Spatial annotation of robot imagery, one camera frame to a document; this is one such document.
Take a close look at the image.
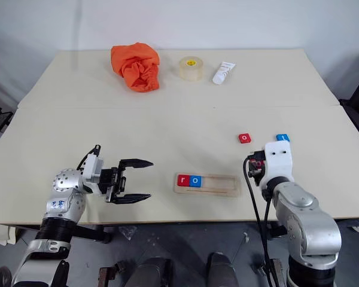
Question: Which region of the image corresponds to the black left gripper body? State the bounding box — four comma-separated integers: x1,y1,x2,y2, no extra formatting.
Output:
99,166,127,202

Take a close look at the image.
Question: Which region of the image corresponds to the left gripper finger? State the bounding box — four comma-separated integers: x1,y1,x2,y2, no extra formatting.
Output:
105,193,152,205
118,158,154,173

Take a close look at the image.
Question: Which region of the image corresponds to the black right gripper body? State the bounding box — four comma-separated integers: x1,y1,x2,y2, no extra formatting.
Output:
247,149,267,180

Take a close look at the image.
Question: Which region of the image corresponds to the red letter o block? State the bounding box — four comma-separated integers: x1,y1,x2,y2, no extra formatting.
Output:
237,132,254,145

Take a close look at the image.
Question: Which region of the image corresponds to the wooden letter tray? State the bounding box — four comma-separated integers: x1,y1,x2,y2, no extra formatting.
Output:
173,172,242,199

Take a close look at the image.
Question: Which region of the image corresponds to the blue letter o block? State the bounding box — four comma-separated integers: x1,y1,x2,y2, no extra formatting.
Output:
188,175,204,188

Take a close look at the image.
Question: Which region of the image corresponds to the dark rounded shape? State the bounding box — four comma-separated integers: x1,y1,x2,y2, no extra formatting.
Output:
127,257,173,287
205,252,239,287

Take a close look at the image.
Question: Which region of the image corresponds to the white cream tube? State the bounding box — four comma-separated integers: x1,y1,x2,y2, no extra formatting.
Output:
211,60,238,86

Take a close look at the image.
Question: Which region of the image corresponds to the crumpled orange cloth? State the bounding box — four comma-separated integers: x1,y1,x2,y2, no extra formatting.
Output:
110,42,161,94

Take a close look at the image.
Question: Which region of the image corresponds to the clear tape roll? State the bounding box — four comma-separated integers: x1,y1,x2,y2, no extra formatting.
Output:
178,56,205,83

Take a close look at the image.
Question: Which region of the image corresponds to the black caster wheel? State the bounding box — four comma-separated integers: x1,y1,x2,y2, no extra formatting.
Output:
0,265,13,287

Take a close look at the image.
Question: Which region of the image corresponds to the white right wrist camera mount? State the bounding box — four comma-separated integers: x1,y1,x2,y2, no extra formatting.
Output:
258,141,296,188

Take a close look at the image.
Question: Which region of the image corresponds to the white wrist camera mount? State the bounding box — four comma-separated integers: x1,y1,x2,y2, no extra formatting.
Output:
258,141,296,188
83,154,106,197

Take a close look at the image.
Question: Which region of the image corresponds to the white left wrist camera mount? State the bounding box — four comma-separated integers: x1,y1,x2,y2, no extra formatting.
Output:
83,154,106,197

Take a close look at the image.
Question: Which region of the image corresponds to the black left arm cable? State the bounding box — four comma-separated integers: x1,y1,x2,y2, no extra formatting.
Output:
76,144,102,172

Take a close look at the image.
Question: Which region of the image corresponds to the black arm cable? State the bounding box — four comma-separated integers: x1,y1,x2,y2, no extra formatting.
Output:
76,144,102,172
242,157,276,287

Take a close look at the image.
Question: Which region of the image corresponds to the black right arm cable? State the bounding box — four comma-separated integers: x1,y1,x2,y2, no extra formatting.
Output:
242,157,276,287

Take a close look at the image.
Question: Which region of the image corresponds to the black table frame bracket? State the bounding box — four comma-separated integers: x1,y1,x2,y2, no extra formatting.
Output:
73,224,112,245

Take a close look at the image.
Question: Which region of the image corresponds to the rusty brown metal bracket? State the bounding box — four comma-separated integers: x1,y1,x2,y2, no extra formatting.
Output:
252,258,285,287
98,259,127,287

